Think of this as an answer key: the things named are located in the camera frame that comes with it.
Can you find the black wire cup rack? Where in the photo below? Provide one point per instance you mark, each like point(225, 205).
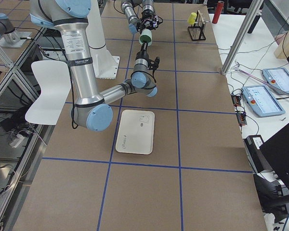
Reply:
point(196, 31)

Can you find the blue teach pendant far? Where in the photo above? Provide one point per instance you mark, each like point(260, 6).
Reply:
point(277, 77)

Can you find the yellow cup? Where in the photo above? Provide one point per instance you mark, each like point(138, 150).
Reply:
point(192, 18)

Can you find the aluminium frame post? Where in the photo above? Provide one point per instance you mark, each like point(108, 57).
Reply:
point(250, 16)

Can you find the blue teach pendant near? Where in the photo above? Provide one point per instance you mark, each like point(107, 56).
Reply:
point(262, 101)

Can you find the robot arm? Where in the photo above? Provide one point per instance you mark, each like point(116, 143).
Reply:
point(134, 21)
point(87, 57)

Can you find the cream rabbit tray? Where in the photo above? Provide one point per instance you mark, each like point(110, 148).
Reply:
point(136, 132)

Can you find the white chair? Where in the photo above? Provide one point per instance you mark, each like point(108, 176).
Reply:
point(53, 79)

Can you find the blue teach pendant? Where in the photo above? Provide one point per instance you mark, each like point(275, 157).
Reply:
point(277, 77)
point(262, 101)

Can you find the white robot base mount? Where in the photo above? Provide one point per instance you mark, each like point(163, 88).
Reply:
point(105, 65)

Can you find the red bottle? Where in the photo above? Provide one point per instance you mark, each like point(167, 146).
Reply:
point(218, 11)

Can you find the mint green cup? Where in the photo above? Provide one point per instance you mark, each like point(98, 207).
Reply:
point(145, 37)

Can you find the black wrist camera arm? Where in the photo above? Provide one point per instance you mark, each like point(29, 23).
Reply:
point(154, 64)

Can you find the wooden rack handle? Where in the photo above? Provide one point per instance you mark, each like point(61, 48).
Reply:
point(201, 20)

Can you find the black laptop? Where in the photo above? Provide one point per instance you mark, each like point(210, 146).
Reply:
point(276, 152)

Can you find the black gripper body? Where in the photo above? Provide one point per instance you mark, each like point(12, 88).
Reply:
point(146, 17)
point(143, 53)

